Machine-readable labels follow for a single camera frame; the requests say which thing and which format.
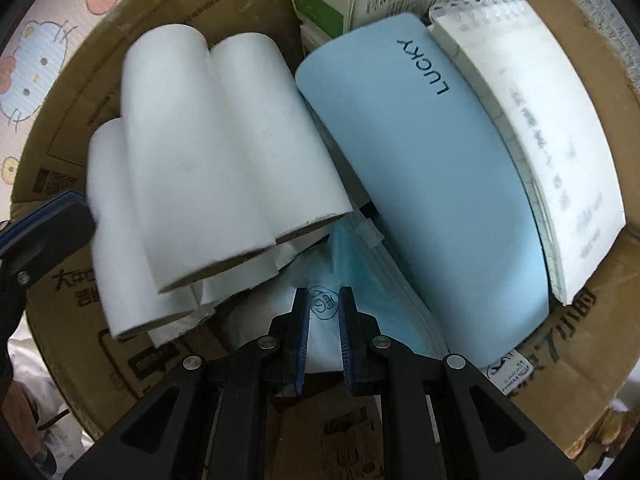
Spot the blue tissue pack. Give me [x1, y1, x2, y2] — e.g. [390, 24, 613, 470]
[224, 218, 448, 374]

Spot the light blue LUCKY notebook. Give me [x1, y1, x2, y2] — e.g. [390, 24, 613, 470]
[295, 13, 550, 367]

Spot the white spiral notepad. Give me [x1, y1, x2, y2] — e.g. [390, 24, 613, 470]
[428, 0, 626, 304]

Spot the white paper roll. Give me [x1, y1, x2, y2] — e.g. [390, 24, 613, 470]
[120, 24, 276, 292]
[210, 32, 352, 243]
[87, 118, 198, 338]

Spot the pink cartoon blanket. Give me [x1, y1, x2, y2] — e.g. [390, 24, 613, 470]
[1, 0, 120, 219]

